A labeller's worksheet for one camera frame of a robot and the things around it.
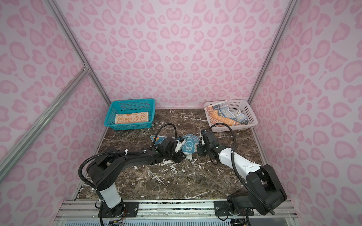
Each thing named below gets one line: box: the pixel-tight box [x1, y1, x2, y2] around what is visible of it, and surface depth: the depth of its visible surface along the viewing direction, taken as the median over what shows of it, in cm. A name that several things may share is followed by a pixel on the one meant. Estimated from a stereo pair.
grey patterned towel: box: [204, 100, 251, 127], surface depth 113 cm
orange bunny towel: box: [115, 111, 149, 125], surface depth 114 cm
